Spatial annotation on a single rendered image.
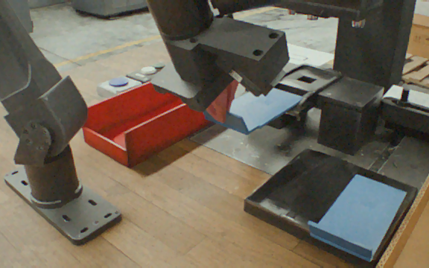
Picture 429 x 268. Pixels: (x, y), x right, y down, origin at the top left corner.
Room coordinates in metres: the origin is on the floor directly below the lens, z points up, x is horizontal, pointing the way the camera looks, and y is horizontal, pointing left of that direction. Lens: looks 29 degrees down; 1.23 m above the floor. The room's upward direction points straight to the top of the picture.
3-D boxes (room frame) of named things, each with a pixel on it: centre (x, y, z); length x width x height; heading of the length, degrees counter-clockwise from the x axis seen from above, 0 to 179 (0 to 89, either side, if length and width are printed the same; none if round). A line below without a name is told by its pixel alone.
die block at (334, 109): (0.62, -0.16, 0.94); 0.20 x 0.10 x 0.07; 51
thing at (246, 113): (0.50, -0.05, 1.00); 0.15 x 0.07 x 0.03; 140
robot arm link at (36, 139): (0.41, 0.21, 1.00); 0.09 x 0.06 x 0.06; 174
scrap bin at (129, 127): (0.62, 0.10, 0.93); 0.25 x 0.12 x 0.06; 141
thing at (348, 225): (0.35, -0.16, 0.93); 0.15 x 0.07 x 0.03; 143
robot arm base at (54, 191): (0.41, 0.22, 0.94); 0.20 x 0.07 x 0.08; 51
